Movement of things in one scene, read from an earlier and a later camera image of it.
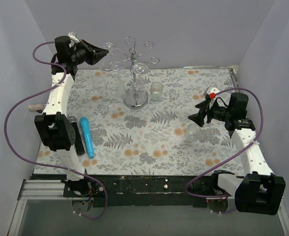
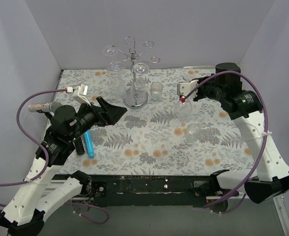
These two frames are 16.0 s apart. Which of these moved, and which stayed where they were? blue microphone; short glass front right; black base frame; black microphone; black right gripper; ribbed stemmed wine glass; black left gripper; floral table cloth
Moved: black left gripper; black right gripper
Stayed: floral table cloth; ribbed stemmed wine glass; blue microphone; black base frame; short glass front right; black microphone
